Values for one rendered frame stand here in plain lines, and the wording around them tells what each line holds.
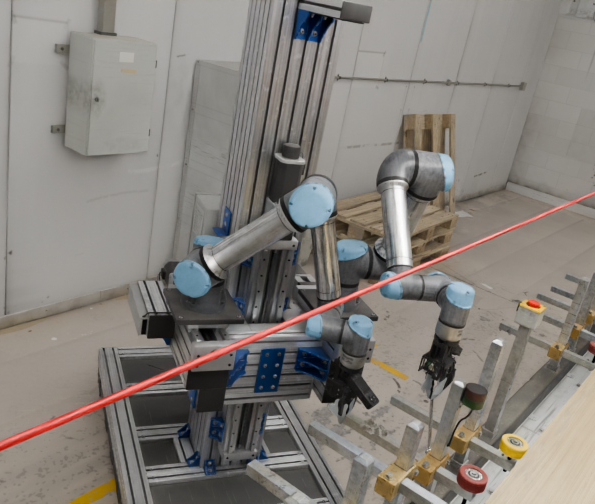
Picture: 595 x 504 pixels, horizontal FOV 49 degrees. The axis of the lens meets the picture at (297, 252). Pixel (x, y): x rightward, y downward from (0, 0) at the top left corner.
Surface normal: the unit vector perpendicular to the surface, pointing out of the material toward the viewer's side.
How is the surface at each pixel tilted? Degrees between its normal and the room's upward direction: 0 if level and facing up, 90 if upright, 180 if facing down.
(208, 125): 90
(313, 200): 85
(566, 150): 90
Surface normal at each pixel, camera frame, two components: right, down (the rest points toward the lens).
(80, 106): -0.62, 0.18
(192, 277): -0.27, 0.39
